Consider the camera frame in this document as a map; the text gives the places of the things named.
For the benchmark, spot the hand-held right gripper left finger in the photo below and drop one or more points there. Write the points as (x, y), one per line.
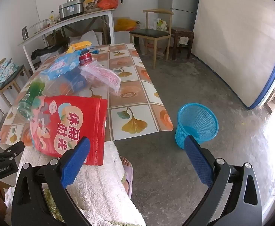
(75, 162)

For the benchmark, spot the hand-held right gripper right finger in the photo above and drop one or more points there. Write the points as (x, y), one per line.
(198, 162)

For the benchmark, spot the red snack bag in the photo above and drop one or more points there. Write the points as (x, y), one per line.
(64, 122)

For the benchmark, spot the blue plastic basket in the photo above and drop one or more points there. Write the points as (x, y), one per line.
(198, 117)

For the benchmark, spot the green plastic bottle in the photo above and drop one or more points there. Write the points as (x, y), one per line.
(30, 98)

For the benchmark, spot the yellow white box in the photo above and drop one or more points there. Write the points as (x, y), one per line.
(79, 45)

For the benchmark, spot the person's foot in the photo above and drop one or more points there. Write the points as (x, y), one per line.
(125, 163)

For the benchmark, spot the purple slipper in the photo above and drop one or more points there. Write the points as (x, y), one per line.
(129, 177)

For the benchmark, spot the floral cushion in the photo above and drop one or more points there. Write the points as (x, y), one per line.
(6, 73)

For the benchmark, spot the ginkgo patterned tablecloth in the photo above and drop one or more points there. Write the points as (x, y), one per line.
(132, 94)

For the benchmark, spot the pink printed plastic bag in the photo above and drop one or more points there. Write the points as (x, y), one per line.
(102, 75)

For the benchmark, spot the blue white plastic packet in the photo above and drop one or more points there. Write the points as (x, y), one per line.
(57, 67)

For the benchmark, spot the red drink can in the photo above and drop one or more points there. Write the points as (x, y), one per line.
(85, 57)

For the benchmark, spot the black cloth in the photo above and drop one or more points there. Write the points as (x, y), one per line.
(45, 50)

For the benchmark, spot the steel thermos flask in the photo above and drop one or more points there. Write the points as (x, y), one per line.
(25, 33)

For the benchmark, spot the small blue wrapper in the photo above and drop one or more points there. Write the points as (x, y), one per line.
(94, 50)

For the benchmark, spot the cardboard box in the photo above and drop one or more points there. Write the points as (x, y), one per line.
(53, 38)

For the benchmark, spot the white cloth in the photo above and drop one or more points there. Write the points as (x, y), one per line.
(183, 40)

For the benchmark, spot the glass bowl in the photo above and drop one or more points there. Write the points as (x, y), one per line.
(39, 27)

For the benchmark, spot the clear plastic bag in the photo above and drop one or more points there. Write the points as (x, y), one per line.
(151, 45)

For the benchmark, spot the white sack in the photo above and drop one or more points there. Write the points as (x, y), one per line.
(88, 36)

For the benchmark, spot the white mattress blue trim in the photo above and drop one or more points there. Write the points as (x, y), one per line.
(234, 40)

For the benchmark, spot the dark wooden stool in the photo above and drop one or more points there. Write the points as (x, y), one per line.
(182, 31)

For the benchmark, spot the oil bottle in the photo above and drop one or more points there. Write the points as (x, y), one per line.
(52, 17)

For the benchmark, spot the wooden chair black seat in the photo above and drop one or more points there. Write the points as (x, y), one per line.
(149, 33)

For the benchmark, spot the green white bag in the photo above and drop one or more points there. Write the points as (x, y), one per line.
(160, 24)

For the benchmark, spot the white side table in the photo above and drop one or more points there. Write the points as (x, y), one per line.
(81, 16)

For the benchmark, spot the large yellow bag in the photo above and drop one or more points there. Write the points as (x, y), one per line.
(124, 24)

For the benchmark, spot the steel cooking pot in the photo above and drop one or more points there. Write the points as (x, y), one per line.
(71, 10)

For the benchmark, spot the orange plastic bag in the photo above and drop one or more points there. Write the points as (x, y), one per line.
(108, 3)

